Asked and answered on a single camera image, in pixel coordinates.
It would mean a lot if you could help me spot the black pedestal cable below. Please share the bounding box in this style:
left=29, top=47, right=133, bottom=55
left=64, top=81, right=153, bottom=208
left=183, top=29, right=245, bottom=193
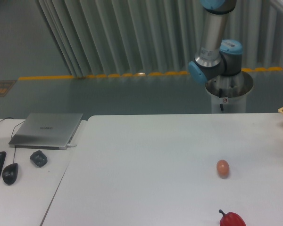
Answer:
left=218, top=88, right=225, bottom=113

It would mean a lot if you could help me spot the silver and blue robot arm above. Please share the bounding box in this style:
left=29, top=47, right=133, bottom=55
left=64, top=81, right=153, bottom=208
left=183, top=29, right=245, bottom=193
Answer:
left=188, top=0, right=283, bottom=84

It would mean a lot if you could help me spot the red bell pepper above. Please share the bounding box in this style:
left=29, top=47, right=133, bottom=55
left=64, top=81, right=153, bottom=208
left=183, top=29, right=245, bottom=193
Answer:
left=218, top=210, right=246, bottom=226

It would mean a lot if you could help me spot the silver closed laptop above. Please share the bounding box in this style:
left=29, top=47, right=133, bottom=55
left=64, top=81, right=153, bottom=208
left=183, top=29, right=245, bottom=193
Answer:
left=9, top=113, right=83, bottom=150

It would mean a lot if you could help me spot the brown egg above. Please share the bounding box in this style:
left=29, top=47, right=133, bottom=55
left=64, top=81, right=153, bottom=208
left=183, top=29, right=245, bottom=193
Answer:
left=216, top=160, right=230, bottom=178

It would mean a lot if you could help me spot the small black plastic holder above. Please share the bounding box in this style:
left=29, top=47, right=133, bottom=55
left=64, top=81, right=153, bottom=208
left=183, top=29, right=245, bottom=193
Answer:
left=30, top=150, right=48, bottom=168

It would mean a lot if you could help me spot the black mouse cable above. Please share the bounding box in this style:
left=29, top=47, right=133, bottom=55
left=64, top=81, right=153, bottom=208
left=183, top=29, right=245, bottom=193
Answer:
left=11, top=122, right=26, bottom=164

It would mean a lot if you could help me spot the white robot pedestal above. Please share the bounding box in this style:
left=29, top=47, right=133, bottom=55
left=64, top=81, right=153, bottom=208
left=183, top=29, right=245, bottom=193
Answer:
left=205, top=71, right=254, bottom=113

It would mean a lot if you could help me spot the black computer mouse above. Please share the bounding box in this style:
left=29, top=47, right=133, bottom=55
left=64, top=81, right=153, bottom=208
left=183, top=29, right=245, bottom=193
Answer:
left=2, top=163, right=19, bottom=186

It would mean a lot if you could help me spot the black thin cable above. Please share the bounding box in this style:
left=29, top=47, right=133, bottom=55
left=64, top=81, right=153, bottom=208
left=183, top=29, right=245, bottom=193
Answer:
left=0, top=117, right=26, bottom=134

